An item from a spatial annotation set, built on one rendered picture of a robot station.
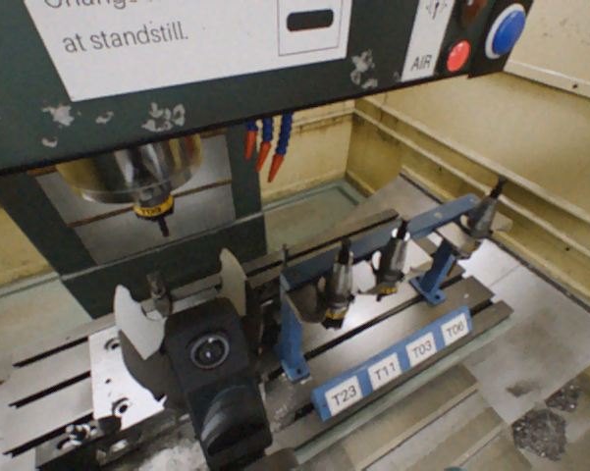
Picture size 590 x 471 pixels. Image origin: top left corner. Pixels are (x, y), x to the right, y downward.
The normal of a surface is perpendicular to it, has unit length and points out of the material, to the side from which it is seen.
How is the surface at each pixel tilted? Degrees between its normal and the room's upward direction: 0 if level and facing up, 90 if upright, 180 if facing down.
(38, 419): 0
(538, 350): 24
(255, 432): 61
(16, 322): 0
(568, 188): 90
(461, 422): 8
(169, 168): 90
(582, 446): 18
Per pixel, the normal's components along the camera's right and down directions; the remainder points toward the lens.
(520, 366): -0.36, -0.51
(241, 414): 0.39, 0.22
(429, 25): 0.47, 0.62
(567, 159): -0.88, 0.33
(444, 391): 0.11, -0.74
